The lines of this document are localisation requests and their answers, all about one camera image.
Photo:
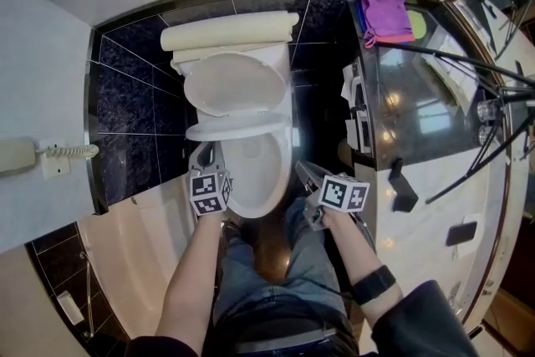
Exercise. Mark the black belt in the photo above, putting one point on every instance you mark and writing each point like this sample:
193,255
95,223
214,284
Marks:
284,338

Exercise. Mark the black box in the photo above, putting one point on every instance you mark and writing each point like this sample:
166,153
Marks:
403,190

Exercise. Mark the white toilet bowl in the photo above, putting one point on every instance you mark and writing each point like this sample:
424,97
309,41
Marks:
259,180

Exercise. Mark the white toilet seat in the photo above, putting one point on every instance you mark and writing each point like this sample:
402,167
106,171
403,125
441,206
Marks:
234,129

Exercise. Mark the white bathtub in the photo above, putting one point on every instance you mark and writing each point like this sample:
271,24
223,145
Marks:
138,246

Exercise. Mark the cream toilet tank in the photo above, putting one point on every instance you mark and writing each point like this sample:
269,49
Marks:
225,31

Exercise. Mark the beige wall phone plate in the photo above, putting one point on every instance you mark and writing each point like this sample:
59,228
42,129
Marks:
56,169

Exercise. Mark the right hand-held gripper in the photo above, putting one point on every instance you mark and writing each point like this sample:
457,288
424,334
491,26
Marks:
340,194

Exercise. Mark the black sleeve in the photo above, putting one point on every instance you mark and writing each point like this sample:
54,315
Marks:
422,322
167,347

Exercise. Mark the beige wall phone handset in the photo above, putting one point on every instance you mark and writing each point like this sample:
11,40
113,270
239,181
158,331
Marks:
14,158

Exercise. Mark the clear drinking glass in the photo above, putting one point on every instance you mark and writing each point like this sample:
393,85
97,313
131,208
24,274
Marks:
485,134
488,110

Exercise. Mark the white soap dish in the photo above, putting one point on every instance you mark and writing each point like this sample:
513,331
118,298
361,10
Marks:
70,308

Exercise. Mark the marble vanity counter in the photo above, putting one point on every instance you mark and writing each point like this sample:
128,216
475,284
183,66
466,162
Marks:
426,196

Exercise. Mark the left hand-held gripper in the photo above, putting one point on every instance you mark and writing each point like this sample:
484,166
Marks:
207,192

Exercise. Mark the chrome bathtub grab bar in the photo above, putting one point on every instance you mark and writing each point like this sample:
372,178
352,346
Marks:
88,292

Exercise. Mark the black smartphone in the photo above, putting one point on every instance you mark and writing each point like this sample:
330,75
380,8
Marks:
462,233

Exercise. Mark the white toilet lid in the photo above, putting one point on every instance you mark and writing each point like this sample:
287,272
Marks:
234,81

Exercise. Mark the black right sleeve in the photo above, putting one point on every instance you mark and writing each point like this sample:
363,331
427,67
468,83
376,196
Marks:
422,322

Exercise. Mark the purple cloth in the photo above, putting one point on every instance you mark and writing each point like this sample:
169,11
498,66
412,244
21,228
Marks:
384,16

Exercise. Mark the black tripod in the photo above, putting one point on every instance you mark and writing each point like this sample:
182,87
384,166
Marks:
480,67

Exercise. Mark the black left sleeve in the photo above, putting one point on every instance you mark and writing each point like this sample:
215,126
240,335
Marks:
167,347

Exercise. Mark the person's right forearm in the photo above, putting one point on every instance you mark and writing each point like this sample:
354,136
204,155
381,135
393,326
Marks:
349,251

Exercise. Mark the wall mirror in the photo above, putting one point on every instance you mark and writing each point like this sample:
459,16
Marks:
501,0

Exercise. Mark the blue jeans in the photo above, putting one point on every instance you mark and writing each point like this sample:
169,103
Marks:
301,263

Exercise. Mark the black wristband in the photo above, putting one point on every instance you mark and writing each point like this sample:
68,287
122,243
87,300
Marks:
373,285

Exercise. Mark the person's left forearm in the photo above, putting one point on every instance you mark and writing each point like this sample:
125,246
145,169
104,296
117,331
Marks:
188,280

